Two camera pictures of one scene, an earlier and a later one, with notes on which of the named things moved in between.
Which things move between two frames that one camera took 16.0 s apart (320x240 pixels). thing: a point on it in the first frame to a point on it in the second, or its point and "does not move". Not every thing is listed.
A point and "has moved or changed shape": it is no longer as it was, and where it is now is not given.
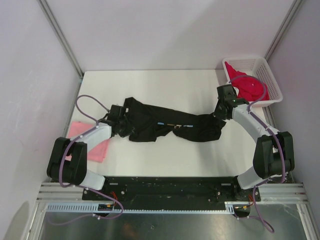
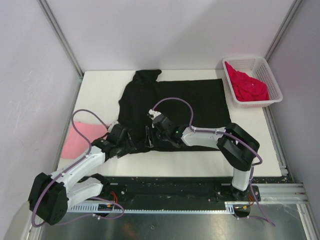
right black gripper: x=219 y=102 to x=149 y=140
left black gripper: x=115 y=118 to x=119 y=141
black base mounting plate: x=168 y=190 does not move
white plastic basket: x=258 y=67 does not move
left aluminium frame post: x=50 y=15 does not move
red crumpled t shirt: x=250 y=88 does not move
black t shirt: x=147 y=123 has moved or changed shape
